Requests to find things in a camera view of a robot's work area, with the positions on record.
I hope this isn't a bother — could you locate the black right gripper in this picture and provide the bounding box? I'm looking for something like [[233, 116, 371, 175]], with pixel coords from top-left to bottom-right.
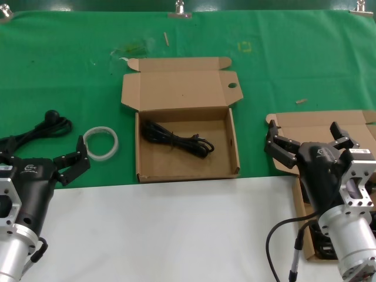
[[263, 119, 376, 214]]

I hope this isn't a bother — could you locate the black power cord with plug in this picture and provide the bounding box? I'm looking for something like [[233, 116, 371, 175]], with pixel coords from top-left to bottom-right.
[[0, 109, 75, 154]]

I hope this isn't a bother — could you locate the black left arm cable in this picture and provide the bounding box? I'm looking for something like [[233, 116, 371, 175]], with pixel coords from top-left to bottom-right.
[[28, 236, 49, 266]]

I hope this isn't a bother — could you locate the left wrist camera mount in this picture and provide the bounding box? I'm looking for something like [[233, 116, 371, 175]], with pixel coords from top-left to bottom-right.
[[0, 176, 24, 234]]

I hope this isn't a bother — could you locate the grey sleeved right arm cable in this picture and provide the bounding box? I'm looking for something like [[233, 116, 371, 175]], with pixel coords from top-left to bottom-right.
[[287, 219, 320, 282]]

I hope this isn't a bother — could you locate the black power adapter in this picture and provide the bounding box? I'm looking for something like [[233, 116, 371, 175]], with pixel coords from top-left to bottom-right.
[[311, 224, 339, 261]]

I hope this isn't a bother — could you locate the open brown cardboard box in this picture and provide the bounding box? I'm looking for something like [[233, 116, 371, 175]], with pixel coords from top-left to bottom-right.
[[264, 109, 376, 262]]

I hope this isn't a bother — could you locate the clear plastic scrap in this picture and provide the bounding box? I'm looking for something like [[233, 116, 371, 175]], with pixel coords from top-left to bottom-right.
[[110, 38, 154, 63]]

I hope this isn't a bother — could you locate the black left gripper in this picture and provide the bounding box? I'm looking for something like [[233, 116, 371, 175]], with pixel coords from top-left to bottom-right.
[[0, 134, 91, 236]]

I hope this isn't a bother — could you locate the translucent tape roll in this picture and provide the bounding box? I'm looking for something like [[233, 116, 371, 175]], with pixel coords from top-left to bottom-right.
[[82, 125, 120, 162]]

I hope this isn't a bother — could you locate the cardboard box with holed flap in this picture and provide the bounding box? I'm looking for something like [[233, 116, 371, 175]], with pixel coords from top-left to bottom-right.
[[120, 56, 244, 183]]

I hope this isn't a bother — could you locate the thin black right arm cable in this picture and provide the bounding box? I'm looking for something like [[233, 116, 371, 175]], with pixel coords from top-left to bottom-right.
[[265, 211, 321, 282]]

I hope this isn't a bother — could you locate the green table cloth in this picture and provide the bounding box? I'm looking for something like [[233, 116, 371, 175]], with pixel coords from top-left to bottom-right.
[[0, 10, 376, 190]]

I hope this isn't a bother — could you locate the silver binder clip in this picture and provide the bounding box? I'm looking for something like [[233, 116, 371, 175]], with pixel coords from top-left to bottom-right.
[[167, 0, 193, 19], [349, 0, 376, 19], [0, 5, 15, 24]]

